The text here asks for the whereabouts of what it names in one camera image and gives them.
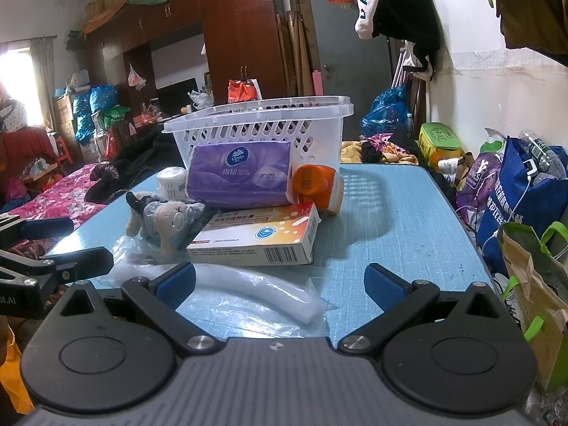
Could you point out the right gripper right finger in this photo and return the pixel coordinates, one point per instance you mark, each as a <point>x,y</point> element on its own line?
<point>404,305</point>

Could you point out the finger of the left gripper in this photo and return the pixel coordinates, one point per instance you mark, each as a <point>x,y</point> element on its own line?
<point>15,229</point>
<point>22,273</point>

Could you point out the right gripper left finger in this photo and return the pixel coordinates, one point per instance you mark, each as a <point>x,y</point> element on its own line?
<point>156,301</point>

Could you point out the orange medicine bottle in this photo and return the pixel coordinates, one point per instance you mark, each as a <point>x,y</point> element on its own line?
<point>321,185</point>

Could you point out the purple tissue pack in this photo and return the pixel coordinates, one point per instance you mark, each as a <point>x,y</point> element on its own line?
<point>243,175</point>

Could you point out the pink floral bedding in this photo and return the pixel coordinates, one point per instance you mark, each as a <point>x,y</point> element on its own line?
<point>65,199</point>

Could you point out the grey plush toy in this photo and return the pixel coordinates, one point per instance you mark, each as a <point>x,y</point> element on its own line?
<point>170,222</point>

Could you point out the clear plastic bag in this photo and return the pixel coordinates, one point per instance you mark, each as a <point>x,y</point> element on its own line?
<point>258,302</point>

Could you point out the purple shopping bag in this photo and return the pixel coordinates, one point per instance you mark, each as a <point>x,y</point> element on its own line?
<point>471,199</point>

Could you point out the orange white medicine box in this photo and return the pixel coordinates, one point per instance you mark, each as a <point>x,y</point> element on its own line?
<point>278,236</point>

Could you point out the black clothing pile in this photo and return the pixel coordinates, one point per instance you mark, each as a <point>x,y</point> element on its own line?
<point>135,163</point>

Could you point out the blue bags stack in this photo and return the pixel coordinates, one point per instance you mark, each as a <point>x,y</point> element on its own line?
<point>87,103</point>

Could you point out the blue shopping bag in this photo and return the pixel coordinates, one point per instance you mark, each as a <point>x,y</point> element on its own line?
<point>516,197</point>

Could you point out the yellow patterned blanket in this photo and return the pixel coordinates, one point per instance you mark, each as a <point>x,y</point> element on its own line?
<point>377,149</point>

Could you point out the green yellow box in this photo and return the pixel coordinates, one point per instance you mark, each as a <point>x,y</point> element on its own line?
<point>438,142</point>

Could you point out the blue plastic bag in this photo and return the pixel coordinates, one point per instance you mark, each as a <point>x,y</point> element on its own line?
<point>388,113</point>

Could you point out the black television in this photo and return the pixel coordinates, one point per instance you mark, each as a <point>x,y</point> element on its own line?
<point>174,97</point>

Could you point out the white plastic basket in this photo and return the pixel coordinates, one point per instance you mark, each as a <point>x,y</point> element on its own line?
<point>312,124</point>

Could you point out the red white hanging bag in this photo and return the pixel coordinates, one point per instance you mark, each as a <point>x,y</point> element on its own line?
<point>243,91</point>

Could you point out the grey door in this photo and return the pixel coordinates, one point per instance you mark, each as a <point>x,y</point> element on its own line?
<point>357,68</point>

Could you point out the dark red wooden wardrobe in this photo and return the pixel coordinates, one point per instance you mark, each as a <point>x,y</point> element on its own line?
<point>239,36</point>

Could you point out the white black hanging jacket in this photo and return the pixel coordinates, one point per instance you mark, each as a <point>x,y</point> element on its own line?
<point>414,22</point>

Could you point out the brown hanging coat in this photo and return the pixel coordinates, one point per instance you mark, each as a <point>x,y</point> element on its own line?
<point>538,25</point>

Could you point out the brown paper bag green handles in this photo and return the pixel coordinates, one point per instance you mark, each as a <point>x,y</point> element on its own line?
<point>538,281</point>

